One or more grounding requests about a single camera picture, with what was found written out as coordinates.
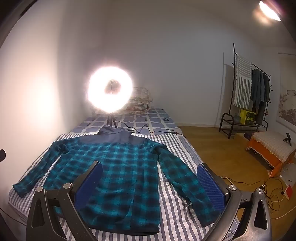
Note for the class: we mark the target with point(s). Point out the folded floral quilt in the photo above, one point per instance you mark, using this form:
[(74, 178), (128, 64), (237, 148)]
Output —
[(141, 102)]

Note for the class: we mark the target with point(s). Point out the black metal clothes rack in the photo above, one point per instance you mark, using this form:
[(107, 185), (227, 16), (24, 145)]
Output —
[(234, 69)]

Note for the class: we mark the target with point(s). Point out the wall poster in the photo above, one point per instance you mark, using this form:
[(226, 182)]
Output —
[(288, 99)]

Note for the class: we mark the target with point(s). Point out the ceiling lamp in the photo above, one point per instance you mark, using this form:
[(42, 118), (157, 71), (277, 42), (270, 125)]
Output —
[(268, 9)]

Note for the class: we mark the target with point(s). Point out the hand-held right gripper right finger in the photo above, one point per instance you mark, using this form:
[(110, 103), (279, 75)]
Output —
[(209, 185)]

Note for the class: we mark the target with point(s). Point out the dark hanging clothes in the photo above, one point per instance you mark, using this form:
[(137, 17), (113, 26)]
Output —
[(259, 92)]

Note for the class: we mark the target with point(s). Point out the small black tripod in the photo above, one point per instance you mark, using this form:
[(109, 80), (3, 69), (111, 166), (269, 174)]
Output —
[(288, 138)]

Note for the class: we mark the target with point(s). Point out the striped towel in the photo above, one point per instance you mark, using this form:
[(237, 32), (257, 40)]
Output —
[(242, 83)]

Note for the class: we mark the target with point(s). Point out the black tripod stand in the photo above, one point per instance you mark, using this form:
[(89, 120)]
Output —
[(111, 120)]

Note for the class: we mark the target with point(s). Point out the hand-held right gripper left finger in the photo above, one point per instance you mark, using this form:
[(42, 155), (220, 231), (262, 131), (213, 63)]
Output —
[(90, 183)]

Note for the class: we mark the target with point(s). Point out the yellow crate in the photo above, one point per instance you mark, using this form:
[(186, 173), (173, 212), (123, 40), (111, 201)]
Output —
[(247, 117)]

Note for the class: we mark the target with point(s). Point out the teal plaid fleece jacket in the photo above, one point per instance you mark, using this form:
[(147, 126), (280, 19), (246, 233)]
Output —
[(129, 162)]

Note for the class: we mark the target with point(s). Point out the blue patterned bed sheet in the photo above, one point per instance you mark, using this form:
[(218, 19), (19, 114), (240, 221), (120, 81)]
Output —
[(157, 120)]

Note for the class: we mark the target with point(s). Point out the grey white striped quilt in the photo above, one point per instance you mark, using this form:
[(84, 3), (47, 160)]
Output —
[(175, 148)]

